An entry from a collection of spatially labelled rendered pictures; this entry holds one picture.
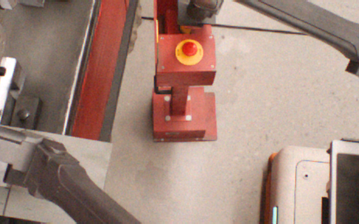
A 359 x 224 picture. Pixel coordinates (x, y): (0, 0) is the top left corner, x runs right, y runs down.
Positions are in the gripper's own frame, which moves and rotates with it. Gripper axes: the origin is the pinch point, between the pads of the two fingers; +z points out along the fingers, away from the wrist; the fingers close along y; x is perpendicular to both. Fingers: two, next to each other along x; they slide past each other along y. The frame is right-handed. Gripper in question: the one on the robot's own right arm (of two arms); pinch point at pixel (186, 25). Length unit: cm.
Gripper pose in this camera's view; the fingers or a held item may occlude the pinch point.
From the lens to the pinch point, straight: 156.8
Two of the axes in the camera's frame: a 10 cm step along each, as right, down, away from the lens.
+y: -9.6, -0.6, -2.7
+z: -2.7, 2.8, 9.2
